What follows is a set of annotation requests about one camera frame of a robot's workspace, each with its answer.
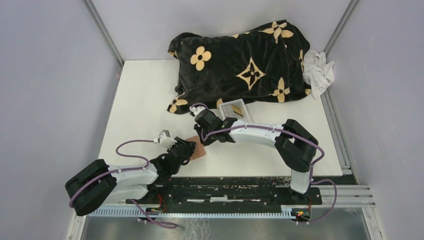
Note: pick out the stack of credit cards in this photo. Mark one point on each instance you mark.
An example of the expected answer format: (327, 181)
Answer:
(232, 111)

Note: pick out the light blue slotted rail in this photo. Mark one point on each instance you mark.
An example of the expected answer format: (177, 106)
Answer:
(133, 211)

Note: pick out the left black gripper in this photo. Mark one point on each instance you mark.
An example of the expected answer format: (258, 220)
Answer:
(191, 145)

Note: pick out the black floral plush blanket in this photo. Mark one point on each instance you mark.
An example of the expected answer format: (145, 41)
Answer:
(264, 64)

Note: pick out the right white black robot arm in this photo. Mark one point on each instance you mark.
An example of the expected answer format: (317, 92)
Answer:
(298, 148)

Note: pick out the tan leather card holder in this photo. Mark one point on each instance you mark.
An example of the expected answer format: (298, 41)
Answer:
(199, 148)

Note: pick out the white plastic card tray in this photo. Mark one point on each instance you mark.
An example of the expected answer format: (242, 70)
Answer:
(240, 104)

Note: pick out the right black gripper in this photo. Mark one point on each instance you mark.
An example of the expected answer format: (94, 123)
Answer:
(199, 130)

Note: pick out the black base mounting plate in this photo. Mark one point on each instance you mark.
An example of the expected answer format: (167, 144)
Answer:
(227, 195)

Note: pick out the white crumpled cloth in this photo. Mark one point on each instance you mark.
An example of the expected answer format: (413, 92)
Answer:
(318, 73)

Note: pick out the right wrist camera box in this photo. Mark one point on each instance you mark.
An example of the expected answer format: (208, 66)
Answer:
(196, 108)

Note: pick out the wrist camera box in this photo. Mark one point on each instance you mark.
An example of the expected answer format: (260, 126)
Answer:
(196, 108)
(165, 139)

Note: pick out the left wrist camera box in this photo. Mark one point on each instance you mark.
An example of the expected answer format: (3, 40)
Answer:
(165, 139)

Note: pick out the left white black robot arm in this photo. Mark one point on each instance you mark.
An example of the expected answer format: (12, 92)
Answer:
(100, 183)

